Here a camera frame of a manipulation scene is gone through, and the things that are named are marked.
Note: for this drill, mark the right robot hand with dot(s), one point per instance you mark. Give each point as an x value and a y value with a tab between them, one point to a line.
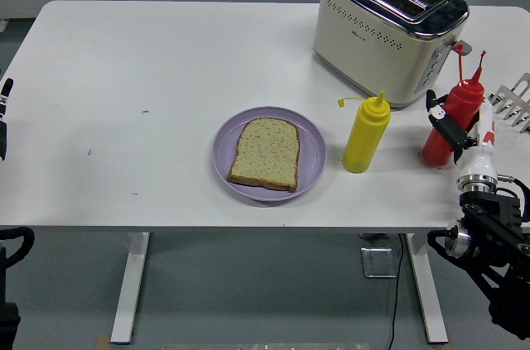
480	164

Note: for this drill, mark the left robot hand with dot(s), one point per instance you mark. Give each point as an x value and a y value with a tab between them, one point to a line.
3	135

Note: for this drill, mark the red squeeze bottle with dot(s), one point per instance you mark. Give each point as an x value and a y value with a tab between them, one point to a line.
465	106

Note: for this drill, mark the bread slice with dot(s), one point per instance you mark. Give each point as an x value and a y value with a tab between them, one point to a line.
267	155

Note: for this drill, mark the silver metal toast rack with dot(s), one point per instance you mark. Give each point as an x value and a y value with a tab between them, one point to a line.
515	104

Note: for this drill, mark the yellow squeeze bottle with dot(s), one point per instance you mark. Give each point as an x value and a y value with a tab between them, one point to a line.
366	135

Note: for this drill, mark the white table leg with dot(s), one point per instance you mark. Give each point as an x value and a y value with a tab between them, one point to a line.
130	284
426	284

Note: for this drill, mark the metal floor socket plate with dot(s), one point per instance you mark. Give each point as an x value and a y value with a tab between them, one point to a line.
377	262

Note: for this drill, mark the cream and chrome toaster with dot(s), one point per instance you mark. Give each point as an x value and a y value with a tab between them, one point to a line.
372	44

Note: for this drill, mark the purple plate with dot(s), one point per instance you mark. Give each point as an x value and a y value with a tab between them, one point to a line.
310	159

